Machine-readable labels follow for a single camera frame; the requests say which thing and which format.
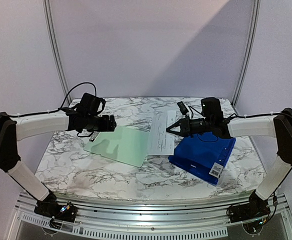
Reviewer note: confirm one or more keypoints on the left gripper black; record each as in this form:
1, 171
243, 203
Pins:
108, 125

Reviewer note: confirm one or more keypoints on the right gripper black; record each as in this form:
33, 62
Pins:
186, 126

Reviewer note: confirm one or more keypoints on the metal clipboard clip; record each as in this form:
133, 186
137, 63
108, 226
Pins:
93, 136

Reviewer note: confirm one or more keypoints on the printed white paper sheet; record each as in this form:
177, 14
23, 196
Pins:
161, 143

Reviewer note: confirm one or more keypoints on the green translucent clipboard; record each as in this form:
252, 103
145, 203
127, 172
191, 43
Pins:
124, 145

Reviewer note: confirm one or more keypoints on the blue file folder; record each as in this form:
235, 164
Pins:
197, 154

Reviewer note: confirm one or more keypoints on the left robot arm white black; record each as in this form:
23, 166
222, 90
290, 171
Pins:
86, 115

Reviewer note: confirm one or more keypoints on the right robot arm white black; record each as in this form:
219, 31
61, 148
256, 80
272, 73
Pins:
277, 125

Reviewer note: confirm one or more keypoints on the white barcode sticker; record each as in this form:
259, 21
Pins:
216, 170

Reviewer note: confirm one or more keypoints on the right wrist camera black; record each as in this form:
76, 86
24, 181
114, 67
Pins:
185, 110

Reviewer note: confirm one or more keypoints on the aluminium front rail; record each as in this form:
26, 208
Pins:
195, 219

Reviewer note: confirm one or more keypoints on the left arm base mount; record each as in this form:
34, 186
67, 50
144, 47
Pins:
59, 213

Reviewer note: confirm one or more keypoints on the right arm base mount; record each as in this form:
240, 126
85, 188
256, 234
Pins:
255, 214

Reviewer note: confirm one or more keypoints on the left aluminium corner post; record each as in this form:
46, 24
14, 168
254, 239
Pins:
55, 50

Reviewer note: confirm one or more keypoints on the aluminium corner post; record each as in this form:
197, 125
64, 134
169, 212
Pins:
248, 50
55, 50

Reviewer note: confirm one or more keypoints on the right aluminium corner post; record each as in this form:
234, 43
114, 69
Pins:
248, 50

